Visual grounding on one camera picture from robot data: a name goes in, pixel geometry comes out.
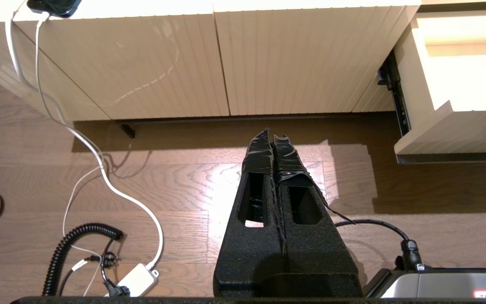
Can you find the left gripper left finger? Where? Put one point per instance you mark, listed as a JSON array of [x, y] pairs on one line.
[[247, 253]]

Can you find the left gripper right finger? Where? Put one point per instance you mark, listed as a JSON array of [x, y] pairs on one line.
[[319, 257]]

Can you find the cream ribbed drawer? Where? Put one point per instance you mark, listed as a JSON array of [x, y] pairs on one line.
[[471, 71]]

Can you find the grey robot base panel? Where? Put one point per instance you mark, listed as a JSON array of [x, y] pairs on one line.
[[437, 285]]

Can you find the white power adapter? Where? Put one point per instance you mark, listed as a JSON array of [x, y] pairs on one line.
[[137, 278]]

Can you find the cream ribbed cabinet door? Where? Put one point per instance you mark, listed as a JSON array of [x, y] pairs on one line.
[[302, 59]]

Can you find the cream scratched cabinet door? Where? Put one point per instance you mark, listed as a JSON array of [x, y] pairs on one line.
[[141, 63]]

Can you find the black smartphone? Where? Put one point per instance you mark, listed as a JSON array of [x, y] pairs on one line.
[[53, 6]]

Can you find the black drawer slide rail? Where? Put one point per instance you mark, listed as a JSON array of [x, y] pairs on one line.
[[398, 97]]

